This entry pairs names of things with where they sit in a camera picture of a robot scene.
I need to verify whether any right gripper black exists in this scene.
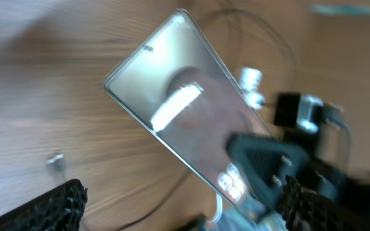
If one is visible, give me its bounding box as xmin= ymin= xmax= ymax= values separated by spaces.
xmin=226 ymin=128 xmax=363 ymax=209

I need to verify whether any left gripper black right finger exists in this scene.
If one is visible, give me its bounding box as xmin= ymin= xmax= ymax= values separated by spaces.
xmin=277 ymin=176 xmax=370 ymax=231

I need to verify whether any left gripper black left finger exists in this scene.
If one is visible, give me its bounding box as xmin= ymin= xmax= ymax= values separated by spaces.
xmin=0 ymin=179 xmax=87 ymax=231

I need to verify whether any Galaxy smartphone with bronze screen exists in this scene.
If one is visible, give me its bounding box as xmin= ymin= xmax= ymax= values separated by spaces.
xmin=103 ymin=9 xmax=270 ymax=205

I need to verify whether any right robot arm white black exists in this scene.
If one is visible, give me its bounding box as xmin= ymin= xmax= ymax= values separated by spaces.
xmin=226 ymin=133 xmax=370 ymax=230

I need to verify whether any white power strip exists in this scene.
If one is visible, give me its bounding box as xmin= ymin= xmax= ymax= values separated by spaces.
xmin=239 ymin=67 xmax=265 ymax=110

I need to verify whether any white power strip cord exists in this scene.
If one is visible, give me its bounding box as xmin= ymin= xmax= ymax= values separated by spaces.
xmin=209 ymin=192 xmax=224 ymax=224

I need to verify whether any black USB charging cable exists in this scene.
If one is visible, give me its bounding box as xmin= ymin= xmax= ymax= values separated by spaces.
xmin=45 ymin=8 xmax=298 ymax=231

